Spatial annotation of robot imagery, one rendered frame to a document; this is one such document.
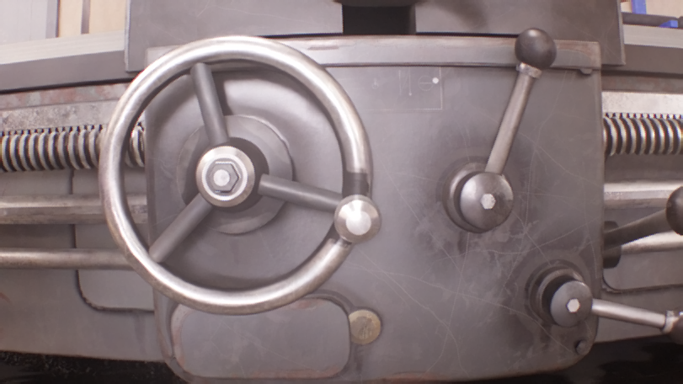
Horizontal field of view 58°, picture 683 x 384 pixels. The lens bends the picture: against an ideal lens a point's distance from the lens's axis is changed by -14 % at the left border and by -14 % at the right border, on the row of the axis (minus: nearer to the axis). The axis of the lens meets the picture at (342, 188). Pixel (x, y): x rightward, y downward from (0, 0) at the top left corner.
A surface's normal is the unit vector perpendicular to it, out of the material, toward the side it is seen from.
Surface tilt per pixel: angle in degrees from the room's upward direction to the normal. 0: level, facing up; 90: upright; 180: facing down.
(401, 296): 90
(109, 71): 90
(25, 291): 90
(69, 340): 90
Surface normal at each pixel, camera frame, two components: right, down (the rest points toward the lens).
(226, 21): 0.01, 0.06
